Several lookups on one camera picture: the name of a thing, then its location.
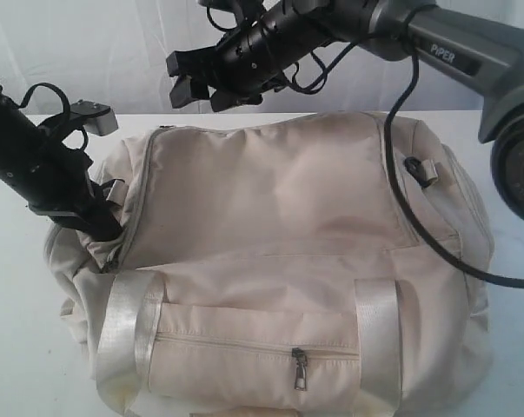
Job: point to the white backdrop curtain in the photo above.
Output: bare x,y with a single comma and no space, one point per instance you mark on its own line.
114,52

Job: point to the cream fabric duffel bag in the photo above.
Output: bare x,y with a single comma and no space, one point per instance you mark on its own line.
267,271

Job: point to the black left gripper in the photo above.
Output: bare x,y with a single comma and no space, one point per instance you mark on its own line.
52,178

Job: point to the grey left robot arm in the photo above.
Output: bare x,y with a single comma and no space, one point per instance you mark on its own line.
77,139

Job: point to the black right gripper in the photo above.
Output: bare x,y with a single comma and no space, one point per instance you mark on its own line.
258,44

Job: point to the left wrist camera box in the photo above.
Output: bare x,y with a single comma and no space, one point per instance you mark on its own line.
95,118

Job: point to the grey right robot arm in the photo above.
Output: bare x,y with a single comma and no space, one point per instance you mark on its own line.
485,56

